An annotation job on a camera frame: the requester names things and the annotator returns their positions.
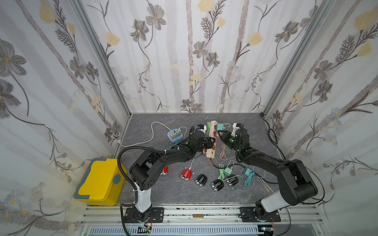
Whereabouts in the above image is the beige power strip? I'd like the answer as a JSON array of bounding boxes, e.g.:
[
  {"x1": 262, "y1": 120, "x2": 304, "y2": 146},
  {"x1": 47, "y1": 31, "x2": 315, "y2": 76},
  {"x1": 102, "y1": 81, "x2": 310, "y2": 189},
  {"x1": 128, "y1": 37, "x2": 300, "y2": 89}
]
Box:
[{"x1": 206, "y1": 121, "x2": 218, "y2": 159}]

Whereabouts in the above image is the light green charger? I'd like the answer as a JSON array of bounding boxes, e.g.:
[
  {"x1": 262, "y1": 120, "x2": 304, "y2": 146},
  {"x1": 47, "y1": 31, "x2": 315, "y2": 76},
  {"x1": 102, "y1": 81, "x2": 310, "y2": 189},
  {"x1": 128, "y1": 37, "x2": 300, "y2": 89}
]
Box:
[{"x1": 223, "y1": 167, "x2": 232, "y2": 177}]

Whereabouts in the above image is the teal cable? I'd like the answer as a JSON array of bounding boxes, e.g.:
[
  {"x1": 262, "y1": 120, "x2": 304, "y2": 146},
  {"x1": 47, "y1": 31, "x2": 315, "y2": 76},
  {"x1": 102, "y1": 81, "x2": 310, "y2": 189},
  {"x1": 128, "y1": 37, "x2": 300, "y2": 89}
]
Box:
[{"x1": 233, "y1": 173, "x2": 266, "y2": 192}]

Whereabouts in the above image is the red shaver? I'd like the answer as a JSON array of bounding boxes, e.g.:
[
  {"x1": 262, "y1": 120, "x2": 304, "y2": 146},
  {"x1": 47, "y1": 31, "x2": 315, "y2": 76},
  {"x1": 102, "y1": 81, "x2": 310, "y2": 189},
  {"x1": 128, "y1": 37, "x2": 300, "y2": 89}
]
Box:
[
  {"x1": 181, "y1": 168, "x2": 193, "y2": 181},
  {"x1": 160, "y1": 166, "x2": 168, "y2": 176}
]

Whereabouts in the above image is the black shaver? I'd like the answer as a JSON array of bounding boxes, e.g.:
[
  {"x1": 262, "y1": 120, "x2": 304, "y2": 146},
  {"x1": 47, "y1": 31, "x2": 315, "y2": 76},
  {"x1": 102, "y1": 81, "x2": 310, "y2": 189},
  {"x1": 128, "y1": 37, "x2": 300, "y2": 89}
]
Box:
[
  {"x1": 211, "y1": 179, "x2": 224, "y2": 192},
  {"x1": 225, "y1": 175, "x2": 239, "y2": 187},
  {"x1": 195, "y1": 174, "x2": 208, "y2": 187}
]

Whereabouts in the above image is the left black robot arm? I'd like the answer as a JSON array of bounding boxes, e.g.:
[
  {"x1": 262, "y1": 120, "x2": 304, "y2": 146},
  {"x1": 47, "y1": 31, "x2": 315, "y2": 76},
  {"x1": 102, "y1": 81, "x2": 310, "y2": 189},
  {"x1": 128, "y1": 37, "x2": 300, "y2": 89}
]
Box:
[{"x1": 117, "y1": 130, "x2": 216, "y2": 213}]

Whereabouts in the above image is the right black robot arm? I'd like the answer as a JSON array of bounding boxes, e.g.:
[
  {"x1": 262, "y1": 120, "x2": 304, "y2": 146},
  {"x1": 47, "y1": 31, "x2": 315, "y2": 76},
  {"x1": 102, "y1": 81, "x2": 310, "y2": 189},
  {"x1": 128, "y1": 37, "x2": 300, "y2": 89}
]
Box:
[{"x1": 217, "y1": 123, "x2": 319, "y2": 214}]

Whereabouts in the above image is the blue round power cube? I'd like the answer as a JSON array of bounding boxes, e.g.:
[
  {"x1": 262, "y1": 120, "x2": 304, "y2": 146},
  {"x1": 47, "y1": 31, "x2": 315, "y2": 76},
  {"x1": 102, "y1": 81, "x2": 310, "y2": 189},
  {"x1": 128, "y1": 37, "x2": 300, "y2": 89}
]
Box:
[{"x1": 167, "y1": 128, "x2": 184, "y2": 144}]

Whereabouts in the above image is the yellow lidded box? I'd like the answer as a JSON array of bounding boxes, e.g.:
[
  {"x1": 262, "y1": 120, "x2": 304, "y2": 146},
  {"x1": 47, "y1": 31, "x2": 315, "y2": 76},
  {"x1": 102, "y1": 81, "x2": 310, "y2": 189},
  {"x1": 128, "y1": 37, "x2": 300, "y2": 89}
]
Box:
[{"x1": 74, "y1": 158, "x2": 125, "y2": 206}]

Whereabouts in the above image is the pink cable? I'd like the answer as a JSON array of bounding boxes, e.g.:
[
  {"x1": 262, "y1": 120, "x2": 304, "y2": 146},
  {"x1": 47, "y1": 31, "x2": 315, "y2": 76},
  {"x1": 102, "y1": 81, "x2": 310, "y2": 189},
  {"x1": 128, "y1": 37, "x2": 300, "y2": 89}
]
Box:
[{"x1": 219, "y1": 144, "x2": 232, "y2": 160}]

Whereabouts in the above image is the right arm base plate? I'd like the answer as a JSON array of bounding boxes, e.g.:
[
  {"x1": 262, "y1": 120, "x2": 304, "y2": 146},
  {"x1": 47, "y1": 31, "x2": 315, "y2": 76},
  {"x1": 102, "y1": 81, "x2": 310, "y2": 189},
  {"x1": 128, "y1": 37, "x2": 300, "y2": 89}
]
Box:
[{"x1": 238, "y1": 206, "x2": 281, "y2": 223}]

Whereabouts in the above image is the white power cube cable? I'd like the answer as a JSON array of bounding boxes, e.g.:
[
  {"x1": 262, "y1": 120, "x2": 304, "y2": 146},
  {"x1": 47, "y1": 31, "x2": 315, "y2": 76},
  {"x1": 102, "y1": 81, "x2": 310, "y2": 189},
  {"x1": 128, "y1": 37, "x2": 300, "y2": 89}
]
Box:
[{"x1": 118, "y1": 121, "x2": 173, "y2": 148}]

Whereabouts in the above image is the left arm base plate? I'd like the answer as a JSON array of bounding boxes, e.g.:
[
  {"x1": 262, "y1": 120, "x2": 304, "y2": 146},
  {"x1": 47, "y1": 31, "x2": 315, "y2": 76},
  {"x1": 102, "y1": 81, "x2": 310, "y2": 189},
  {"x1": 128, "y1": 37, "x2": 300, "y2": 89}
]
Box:
[{"x1": 123, "y1": 207, "x2": 164, "y2": 223}]

